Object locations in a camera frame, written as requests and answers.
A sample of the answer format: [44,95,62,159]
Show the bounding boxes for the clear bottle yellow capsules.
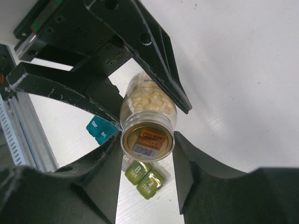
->
[120,72,177,145]

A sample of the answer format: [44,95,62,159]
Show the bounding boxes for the gold bottle cap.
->
[121,123,175,162]

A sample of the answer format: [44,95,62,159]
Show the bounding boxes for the weekly pill organizer strip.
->
[86,116,165,200]

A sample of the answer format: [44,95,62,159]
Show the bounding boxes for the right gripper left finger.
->
[0,132,122,224]

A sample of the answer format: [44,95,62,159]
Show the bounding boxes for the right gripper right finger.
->
[172,132,299,224]

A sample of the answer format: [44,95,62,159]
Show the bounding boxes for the white slotted cable duct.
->
[0,98,26,166]

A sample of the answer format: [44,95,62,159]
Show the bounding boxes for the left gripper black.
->
[7,0,132,129]

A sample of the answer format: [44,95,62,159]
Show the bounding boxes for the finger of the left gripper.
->
[84,0,192,114]

